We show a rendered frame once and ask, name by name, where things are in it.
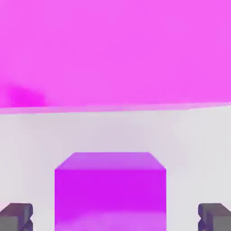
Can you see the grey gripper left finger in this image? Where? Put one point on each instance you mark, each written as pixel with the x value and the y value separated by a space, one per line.
pixel 14 216

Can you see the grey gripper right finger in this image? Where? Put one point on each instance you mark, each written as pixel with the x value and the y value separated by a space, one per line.
pixel 216 216

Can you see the small purple cube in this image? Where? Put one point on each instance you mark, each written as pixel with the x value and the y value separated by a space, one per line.
pixel 110 191

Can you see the large magenta box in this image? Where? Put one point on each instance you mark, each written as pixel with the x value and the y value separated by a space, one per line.
pixel 115 52

